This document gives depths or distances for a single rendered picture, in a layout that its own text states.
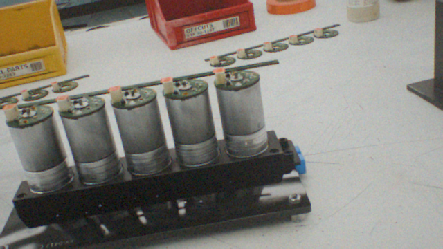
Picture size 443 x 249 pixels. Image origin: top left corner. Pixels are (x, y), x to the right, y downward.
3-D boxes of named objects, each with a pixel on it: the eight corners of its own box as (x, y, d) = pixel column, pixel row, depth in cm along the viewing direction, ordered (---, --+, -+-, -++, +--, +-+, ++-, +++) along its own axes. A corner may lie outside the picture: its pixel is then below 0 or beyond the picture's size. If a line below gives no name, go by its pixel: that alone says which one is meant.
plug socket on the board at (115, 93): (127, 101, 28) (123, 89, 28) (110, 104, 28) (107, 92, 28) (127, 95, 29) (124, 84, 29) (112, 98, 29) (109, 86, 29)
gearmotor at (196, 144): (223, 175, 30) (208, 90, 28) (180, 182, 30) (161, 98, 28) (220, 154, 32) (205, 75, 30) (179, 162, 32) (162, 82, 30)
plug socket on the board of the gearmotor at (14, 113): (21, 119, 28) (17, 108, 28) (5, 122, 28) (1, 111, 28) (25, 113, 29) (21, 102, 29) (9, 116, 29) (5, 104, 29)
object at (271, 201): (285, 155, 33) (284, 140, 33) (313, 224, 27) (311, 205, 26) (28, 201, 33) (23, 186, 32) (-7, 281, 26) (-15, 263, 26)
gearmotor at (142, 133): (174, 184, 30) (155, 99, 28) (130, 191, 30) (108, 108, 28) (174, 162, 32) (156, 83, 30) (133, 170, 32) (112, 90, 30)
